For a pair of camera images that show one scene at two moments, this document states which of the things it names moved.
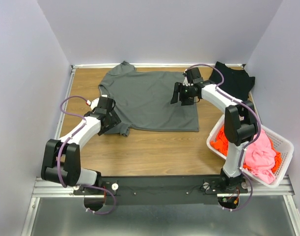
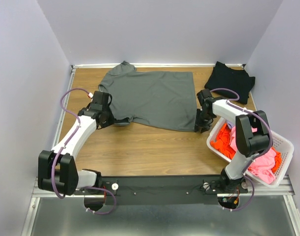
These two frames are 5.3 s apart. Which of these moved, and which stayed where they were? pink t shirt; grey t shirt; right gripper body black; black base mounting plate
Moved: right gripper body black
Stayed: black base mounting plate; grey t shirt; pink t shirt
